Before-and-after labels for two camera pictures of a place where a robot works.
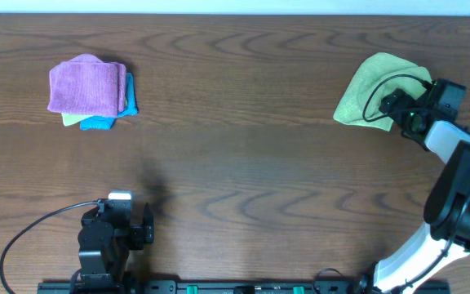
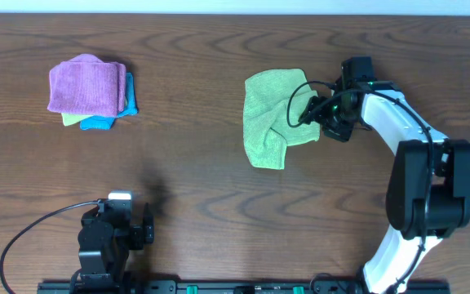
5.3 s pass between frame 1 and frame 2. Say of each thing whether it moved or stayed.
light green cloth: moved
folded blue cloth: stayed
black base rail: stayed
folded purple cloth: stayed
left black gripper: stayed
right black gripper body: moved
